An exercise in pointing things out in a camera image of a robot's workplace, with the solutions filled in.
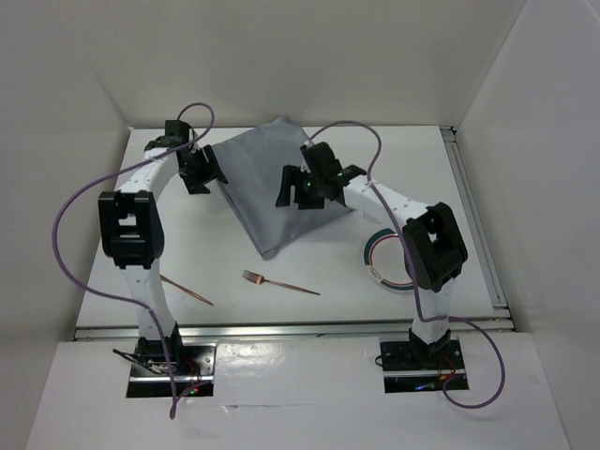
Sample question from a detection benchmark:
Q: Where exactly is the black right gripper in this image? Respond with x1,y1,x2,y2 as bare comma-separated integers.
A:
277,164,327,209

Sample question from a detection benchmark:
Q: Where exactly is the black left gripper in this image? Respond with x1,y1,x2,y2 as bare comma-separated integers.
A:
177,143,226,195

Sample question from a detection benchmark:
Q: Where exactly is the grey cloth placemat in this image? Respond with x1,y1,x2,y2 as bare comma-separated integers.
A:
212,117,350,261

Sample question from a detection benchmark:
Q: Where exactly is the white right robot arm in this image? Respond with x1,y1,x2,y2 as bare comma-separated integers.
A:
276,142,468,368

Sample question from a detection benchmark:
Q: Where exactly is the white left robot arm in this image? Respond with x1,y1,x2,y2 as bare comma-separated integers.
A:
98,119,228,374

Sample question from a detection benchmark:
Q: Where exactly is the copper fork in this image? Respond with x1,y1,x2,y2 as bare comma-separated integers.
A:
242,270,320,295

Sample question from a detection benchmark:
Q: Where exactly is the white plate green red rim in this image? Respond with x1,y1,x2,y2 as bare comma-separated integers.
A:
362,229,413,294

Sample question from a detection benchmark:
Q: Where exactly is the copper knife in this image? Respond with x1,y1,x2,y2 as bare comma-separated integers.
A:
160,274,214,307

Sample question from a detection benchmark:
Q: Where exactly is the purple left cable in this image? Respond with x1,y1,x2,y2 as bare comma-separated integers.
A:
50,103,216,420

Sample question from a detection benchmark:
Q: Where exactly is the purple cable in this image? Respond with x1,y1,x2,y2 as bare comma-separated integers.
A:
50,103,216,420
299,121,508,411

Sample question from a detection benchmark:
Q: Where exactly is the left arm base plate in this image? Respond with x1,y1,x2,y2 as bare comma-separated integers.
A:
112,343,217,398

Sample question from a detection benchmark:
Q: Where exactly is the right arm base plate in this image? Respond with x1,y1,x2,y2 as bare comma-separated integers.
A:
374,339,469,394

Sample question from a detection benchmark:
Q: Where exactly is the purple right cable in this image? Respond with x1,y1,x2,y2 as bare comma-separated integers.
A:
299,121,508,411

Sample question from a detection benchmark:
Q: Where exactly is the aluminium right side rail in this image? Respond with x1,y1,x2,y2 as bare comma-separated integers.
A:
440,127,512,322

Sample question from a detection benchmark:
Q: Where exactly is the aluminium rail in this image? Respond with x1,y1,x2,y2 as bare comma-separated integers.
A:
440,127,512,322
73,317,517,341

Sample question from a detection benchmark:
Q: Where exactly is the aluminium front rail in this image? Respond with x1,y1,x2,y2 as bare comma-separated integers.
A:
73,317,517,341

